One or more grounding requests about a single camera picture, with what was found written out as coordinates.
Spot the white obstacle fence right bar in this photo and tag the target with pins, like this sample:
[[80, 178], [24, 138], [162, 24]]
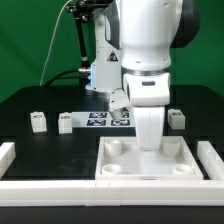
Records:
[[210, 160]]

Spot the white marker tag sheet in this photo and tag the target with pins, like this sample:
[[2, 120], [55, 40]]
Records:
[[101, 120]]

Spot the white obstacle fence front bar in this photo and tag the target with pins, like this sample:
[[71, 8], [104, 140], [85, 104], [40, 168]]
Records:
[[111, 193]]

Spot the white square tabletop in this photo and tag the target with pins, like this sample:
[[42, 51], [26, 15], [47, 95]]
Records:
[[120, 158]]

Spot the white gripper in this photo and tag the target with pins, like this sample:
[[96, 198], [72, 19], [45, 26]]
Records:
[[149, 123]]

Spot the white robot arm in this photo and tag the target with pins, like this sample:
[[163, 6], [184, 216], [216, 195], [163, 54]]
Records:
[[133, 42]]

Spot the white obstacle fence bar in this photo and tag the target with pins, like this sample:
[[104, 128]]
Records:
[[111, 193], [7, 156], [210, 160]]

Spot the white obstacle fence left bar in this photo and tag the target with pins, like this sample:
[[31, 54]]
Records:
[[7, 156]]

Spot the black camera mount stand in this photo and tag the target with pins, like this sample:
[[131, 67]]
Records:
[[83, 11]]

